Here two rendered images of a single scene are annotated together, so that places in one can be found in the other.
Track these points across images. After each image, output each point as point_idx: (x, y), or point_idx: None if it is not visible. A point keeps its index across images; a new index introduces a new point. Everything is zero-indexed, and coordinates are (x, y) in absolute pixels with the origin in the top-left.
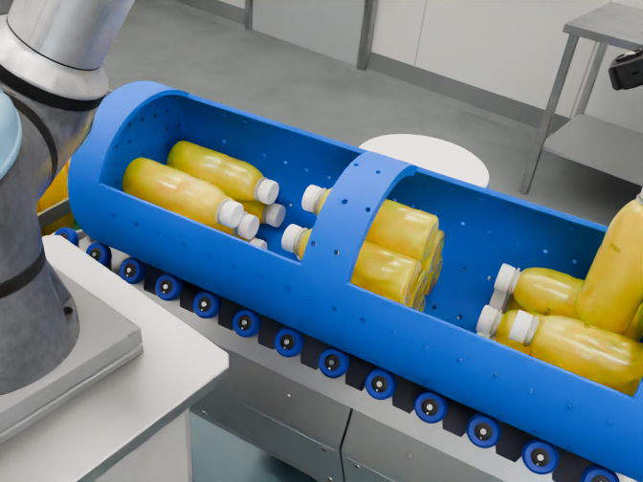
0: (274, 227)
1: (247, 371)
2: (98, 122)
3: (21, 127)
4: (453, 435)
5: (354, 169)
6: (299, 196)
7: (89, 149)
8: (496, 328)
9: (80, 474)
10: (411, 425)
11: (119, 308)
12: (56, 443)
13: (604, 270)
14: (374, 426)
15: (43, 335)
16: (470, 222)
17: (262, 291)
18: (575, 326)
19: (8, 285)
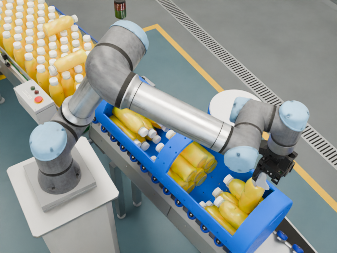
0: None
1: (143, 181)
2: None
3: (66, 139)
4: (197, 225)
5: (177, 135)
6: None
7: (101, 101)
8: (217, 197)
9: (73, 218)
10: (186, 217)
11: (95, 169)
12: (69, 208)
13: (242, 194)
14: (176, 213)
15: (69, 182)
16: None
17: (144, 164)
18: (230, 208)
19: (61, 172)
